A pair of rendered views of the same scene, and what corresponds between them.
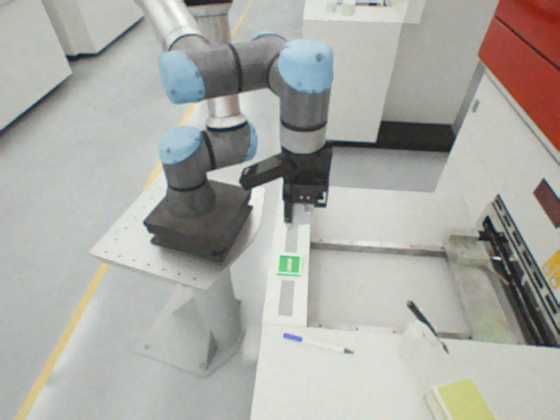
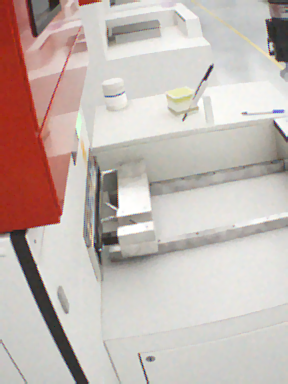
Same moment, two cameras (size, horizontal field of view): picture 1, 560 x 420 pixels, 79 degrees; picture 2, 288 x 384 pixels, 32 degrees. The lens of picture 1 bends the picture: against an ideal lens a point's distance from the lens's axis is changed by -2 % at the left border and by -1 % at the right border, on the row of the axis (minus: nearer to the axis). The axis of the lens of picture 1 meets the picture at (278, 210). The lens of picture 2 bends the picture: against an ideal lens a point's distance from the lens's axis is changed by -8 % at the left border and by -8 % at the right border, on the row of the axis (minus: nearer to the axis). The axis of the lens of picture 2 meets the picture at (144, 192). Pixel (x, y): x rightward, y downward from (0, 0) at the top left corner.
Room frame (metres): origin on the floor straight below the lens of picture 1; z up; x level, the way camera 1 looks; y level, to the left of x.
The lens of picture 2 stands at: (1.62, -0.54, 1.54)
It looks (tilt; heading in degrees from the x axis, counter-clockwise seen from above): 29 degrees down; 177
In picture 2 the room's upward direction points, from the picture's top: 12 degrees counter-clockwise
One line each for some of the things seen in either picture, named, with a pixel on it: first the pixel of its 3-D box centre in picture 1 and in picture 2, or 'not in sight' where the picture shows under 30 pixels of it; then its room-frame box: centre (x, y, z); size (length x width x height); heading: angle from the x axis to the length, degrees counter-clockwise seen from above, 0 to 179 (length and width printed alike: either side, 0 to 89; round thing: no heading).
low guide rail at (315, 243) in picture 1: (395, 248); (216, 235); (0.63, -0.34, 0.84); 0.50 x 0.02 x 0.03; 85
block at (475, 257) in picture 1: (470, 256); (134, 214); (0.56, -0.51, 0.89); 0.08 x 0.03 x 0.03; 85
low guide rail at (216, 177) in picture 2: (411, 336); (199, 180); (0.37, -0.32, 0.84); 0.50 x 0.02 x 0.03; 85
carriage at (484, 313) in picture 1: (474, 287); (135, 208); (0.48, -0.51, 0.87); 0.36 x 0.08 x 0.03; 175
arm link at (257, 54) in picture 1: (265, 64); not in sight; (0.56, 0.02, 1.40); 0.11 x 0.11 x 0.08; 26
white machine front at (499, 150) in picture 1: (514, 191); (74, 206); (0.68, -0.63, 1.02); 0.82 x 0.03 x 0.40; 175
